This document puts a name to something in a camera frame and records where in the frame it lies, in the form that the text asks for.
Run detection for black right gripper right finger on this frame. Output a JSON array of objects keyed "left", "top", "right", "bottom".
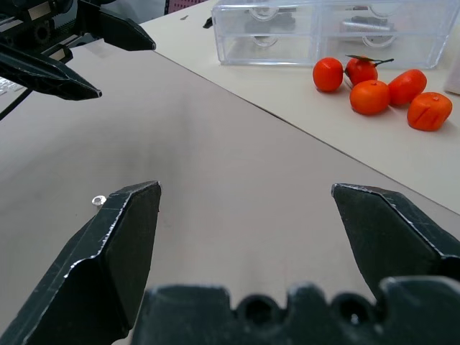
[{"left": 331, "top": 183, "right": 460, "bottom": 302}]

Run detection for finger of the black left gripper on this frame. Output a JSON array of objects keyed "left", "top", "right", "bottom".
[
  {"left": 0, "top": 42, "right": 104, "bottom": 102},
  {"left": 79, "top": 0, "right": 157, "bottom": 52}
]

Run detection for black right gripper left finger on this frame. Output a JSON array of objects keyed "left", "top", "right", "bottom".
[{"left": 0, "top": 180, "right": 162, "bottom": 345}]

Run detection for white keyboard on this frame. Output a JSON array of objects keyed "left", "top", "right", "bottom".
[{"left": 0, "top": 78, "right": 19, "bottom": 96}]

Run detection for thin black rod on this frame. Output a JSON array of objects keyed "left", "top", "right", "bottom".
[{"left": 0, "top": 89, "right": 32, "bottom": 121}]

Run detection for pink pegboard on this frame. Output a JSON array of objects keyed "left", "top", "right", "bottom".
[{"left": 163, "top": 0, "right": 211, "bottom": 17}]

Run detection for orange tomato centre front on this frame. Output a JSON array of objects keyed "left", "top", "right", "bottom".
[{"left": 349, "top": 80, "right": 391, "bottom": 116}]

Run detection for orange tomato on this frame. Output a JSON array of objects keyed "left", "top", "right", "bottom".
[
  {"left": 349, "top": 80, "right": 391, "bottom": 116},
  {"left": 312, "top": 57, "right": 344, "bottom": 93}
]

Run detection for red tomato with stem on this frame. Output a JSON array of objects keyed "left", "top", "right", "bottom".
[{"left": 344, "top": 54, "right": 395, "bottom": 86}]

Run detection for white container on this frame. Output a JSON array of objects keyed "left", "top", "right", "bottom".
[{"left": 444, "top": 32, "right": 460, "bottom": 96}]

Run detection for orange tomato far left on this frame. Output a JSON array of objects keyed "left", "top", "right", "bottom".
[{"left": 312, "top": 57, "right": 344, "bottom": 93}]

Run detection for clear acrylic drawer organizer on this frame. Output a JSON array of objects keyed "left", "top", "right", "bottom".
[{"left": 211, "top": 0, "right": 460, "bottom": 70}]

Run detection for silver item in drawer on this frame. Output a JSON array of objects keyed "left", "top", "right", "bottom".
[{"left": 340, "top": 16, "right": 391, "bottom": 34}]

